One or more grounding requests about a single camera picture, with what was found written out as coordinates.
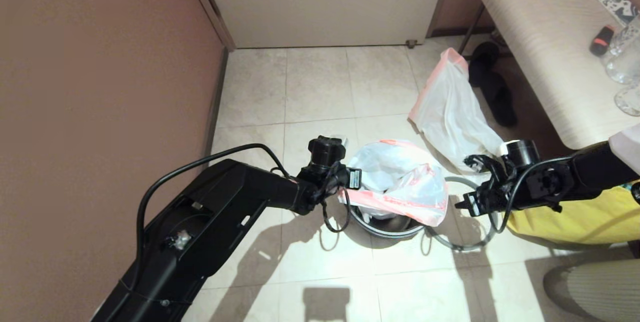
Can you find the red printed plastic bag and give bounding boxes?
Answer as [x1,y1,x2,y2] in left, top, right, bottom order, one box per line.
[338,138,450,228]

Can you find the dark metal table leg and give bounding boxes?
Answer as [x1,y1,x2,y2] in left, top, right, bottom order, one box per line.
[457,5,512,57]

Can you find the black coiled cable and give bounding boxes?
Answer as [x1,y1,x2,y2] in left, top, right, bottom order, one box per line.
[319,188,352,234]

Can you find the black red small device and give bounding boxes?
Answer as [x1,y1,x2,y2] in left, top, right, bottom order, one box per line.
[589,24,616,57]

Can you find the beige wood grain table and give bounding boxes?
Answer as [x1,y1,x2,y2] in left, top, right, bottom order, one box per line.
[475,0,640,150]

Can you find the white door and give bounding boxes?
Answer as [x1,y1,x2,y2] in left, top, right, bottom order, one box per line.
[195,0,452,49]

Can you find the small clear glass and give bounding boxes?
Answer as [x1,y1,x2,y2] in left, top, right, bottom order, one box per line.
[613,82,640,117]

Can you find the grey ribbed round object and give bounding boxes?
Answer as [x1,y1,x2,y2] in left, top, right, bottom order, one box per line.
[542,258,640,322]

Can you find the black slipper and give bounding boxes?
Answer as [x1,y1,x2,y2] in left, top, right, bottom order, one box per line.
[470,42,501,88]
[482,73,518,128]

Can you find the black trash bin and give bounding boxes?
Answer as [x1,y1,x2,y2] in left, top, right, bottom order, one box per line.
[348,201,432,239]

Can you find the yellow bag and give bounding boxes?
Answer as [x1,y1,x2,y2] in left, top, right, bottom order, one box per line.
[506,182,640,245]

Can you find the grey bin ring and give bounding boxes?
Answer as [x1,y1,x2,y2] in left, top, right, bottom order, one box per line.
[424,176,502,253]

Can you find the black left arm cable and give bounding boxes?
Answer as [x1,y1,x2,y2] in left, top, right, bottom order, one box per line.
[135,143,292,262]

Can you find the large clear glass jar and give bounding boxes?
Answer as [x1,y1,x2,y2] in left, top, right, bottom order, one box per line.
[601,13,640,85]

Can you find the blue white booklet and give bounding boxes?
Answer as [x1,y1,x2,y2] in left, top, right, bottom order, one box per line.
[588,0,639,25]

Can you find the white plastic bag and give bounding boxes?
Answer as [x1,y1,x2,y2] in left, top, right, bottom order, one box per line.
[410,48,507,174]

